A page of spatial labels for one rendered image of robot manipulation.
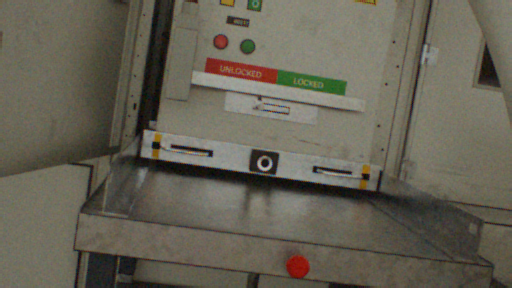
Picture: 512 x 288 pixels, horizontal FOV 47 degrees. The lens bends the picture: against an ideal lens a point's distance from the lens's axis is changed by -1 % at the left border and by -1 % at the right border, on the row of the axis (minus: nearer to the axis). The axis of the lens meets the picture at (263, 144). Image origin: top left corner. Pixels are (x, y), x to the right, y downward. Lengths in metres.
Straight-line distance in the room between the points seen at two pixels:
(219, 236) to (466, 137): 0.95
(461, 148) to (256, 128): 0.59
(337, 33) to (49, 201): 0.80
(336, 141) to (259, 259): 0.56
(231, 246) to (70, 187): 0.75
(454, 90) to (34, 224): 1.12
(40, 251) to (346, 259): 0.91
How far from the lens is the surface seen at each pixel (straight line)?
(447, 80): 1.63
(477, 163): 1.68
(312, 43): 1.35
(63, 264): 1.59
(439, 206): 1.09
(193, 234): 0.85
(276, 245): 0.87
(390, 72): 1.59
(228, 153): 1.32
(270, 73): 1.33
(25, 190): 1.56
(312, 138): 1.36
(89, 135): 1.41
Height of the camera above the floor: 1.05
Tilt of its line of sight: 5 degrees down
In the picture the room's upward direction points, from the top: 9 degrees clockwise
